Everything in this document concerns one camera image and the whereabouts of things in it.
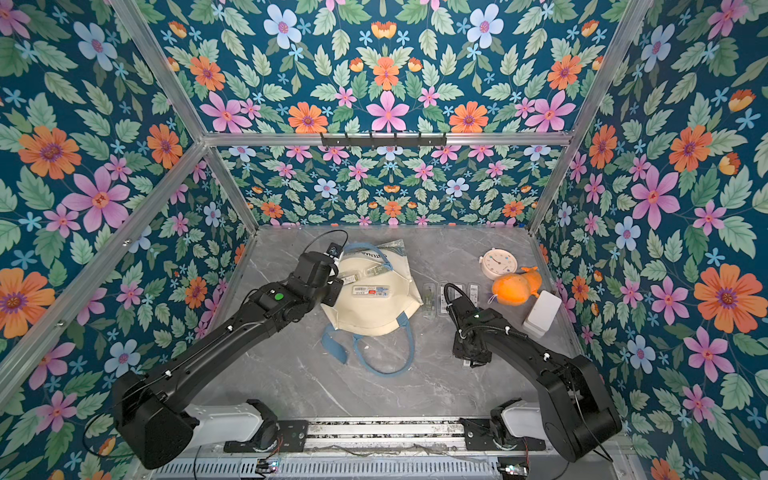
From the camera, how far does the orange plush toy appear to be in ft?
3.05

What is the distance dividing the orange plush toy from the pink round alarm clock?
0.19 feet

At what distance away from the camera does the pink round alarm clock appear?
1.06 metres
